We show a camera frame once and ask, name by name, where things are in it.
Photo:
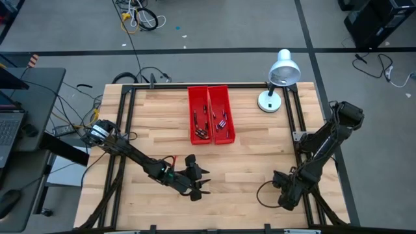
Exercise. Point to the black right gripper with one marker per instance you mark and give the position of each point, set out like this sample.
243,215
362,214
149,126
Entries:
295,183

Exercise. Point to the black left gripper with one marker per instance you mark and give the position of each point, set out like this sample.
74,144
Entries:
183,180

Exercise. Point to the red plastic bin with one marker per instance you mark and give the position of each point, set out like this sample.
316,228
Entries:
198,96
219,96

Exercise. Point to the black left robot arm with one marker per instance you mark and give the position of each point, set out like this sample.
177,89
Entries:
136,156

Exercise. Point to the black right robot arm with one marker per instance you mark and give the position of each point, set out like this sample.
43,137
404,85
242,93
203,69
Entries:
325,143

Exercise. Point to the white desk lamp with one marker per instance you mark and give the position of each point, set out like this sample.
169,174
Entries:
284,70

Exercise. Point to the black diagonal bar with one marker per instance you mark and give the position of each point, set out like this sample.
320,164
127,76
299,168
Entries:
65,150

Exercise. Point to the black power adapter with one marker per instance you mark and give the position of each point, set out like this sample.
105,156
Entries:
65,130

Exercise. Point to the black caster wheel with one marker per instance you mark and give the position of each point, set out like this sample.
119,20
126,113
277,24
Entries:
47,213

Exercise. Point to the black desk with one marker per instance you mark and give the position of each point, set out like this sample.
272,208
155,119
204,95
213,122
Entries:
45,97

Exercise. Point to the small black device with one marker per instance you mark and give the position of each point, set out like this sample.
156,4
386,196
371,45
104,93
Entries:
30,130

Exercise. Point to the black computer mouse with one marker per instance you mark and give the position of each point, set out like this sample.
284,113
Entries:
9,200

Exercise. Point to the dark laptop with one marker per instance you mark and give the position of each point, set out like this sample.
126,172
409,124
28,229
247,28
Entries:
8,130

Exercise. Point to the black computer tower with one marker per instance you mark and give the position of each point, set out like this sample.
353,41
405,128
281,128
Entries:
380,19

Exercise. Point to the orange black striped block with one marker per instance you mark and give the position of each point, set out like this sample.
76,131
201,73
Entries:
33,60

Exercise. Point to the black monitor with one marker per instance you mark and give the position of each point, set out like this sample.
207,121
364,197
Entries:
9,81

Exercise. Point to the black aluminium table frame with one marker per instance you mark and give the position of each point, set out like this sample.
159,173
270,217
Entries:
243,85

